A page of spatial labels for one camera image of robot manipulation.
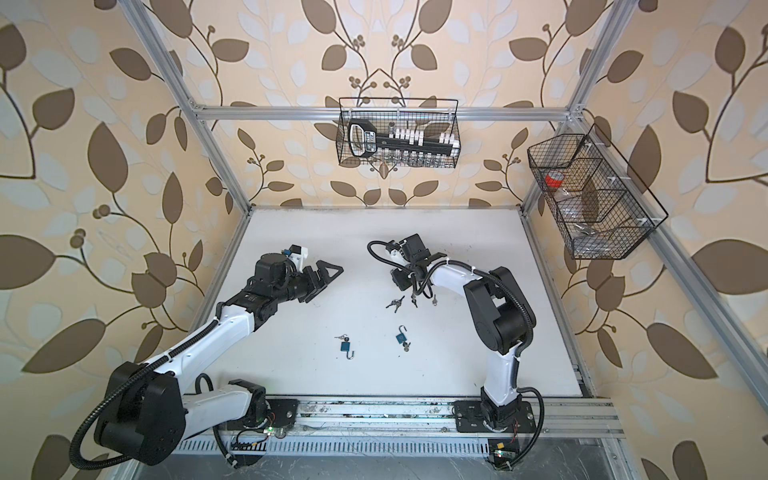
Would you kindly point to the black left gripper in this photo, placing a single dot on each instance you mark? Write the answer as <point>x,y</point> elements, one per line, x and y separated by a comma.
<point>320,275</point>

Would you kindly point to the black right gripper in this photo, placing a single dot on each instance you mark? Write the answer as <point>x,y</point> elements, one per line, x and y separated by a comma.
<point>402,283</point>

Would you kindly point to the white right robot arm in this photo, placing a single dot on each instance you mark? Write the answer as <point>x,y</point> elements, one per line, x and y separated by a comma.
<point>502,319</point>

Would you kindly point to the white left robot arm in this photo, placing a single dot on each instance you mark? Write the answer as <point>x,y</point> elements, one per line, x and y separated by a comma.
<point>148,410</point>

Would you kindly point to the black padlock silver keys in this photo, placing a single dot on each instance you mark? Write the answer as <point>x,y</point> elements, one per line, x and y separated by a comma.
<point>396,304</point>

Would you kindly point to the blue padlock with keys right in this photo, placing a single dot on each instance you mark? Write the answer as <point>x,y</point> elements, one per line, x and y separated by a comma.
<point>402,339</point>

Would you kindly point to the blue padlock with keys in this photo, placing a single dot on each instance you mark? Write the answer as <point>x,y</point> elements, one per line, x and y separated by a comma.
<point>402,339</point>
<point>346,346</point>

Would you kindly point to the blue padlock with keys left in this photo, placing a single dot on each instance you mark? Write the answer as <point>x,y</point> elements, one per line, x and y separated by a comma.
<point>346,346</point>

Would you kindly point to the red capped clear bottle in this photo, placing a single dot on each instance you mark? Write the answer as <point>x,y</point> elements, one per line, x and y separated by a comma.
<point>568,198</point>

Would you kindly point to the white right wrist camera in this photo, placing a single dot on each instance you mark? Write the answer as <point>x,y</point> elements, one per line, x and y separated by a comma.
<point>408,251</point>

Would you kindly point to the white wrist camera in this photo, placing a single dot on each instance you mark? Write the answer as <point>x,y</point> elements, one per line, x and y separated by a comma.
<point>297,255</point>
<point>408,251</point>

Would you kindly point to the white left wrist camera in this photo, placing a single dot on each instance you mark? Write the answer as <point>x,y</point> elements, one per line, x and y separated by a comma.
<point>297,255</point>

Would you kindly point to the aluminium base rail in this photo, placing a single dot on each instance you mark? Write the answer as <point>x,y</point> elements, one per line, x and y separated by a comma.
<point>415,426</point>

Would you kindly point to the black wire basket rear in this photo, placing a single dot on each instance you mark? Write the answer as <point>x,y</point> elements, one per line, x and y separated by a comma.
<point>432,114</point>

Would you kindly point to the black wire basket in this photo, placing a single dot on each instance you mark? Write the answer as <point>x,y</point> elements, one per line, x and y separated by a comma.
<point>626,212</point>
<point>432,114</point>

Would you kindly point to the black wire basket right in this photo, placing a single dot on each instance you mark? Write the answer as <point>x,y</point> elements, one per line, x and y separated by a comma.
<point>626,212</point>

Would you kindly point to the aluminium frame profile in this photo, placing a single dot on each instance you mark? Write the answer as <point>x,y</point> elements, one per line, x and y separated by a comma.
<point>742,351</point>

